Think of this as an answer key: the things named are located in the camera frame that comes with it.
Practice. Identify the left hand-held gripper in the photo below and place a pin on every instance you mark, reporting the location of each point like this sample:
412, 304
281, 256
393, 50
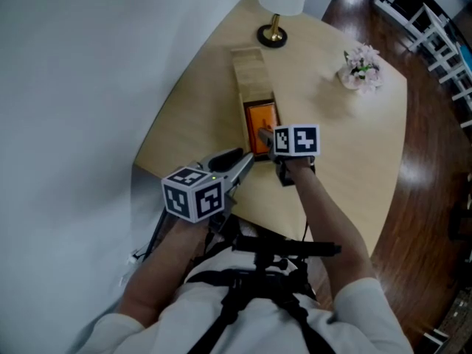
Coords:
191, 197

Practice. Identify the black table leg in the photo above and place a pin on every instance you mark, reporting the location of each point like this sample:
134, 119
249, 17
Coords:
156, 234

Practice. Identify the orange snack bag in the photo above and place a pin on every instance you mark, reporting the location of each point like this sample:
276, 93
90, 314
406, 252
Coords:
254, 116

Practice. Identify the black chest harness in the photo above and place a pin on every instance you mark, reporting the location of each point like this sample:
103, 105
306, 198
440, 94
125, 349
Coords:
295, 249

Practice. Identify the wooden box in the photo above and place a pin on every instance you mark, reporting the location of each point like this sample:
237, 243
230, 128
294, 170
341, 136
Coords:
242, 131

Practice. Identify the person's left forearm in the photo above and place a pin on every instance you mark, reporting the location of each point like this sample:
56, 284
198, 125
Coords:
162, 271

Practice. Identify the person's right forearm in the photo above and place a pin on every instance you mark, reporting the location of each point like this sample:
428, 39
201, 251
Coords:
332, 234

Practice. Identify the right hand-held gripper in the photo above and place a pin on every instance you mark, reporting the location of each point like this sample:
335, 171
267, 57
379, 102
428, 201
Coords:
298, 140

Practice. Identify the pink flowers in white pot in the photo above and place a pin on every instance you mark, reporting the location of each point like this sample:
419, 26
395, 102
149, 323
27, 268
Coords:
363, 70

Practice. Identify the wooden sliding box lid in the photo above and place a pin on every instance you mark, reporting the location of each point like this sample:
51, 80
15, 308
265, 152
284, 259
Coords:
250, 72

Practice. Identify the white table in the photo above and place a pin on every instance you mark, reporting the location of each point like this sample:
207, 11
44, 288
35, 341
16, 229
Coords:
464, 94
429, 24
448, 63

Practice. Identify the blue box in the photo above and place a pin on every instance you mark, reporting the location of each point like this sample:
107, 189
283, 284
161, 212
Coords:
465, 55

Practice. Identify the person's white shirt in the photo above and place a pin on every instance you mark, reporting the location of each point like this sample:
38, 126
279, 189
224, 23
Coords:
177, 319

